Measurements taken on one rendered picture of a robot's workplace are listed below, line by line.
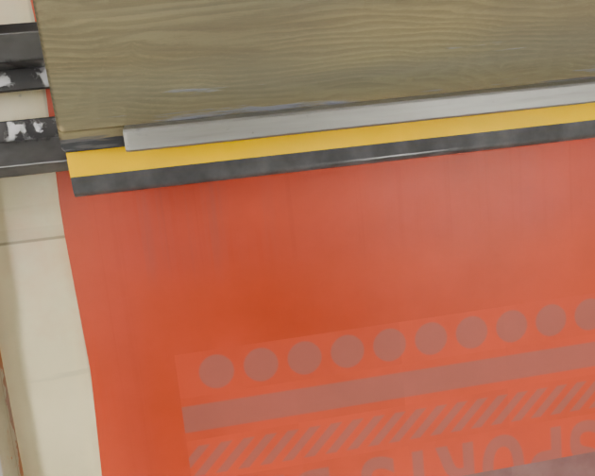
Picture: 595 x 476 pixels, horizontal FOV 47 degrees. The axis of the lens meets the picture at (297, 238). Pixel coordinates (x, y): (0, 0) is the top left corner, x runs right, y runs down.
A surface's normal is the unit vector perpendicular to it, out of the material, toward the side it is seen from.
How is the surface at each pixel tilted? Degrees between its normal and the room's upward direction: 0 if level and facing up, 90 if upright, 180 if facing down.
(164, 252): 0
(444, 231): 0
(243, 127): 9
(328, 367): 0
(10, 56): 45
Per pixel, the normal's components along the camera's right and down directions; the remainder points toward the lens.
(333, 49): 0.17, 0.32
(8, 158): 0.04, -0.58
